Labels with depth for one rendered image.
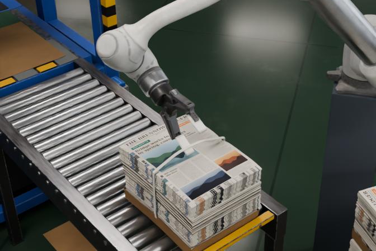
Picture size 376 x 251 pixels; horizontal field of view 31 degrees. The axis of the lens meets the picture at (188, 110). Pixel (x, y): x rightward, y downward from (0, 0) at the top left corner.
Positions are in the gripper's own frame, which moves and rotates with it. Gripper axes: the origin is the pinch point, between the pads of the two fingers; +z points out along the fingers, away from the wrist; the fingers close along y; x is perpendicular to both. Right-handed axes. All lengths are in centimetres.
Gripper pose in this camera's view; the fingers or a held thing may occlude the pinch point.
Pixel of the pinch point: (194, 139)
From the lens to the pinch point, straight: 205.7
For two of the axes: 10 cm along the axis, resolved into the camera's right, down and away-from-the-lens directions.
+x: -7.8, 3.8, -4.9
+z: 5.6, 7.7, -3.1
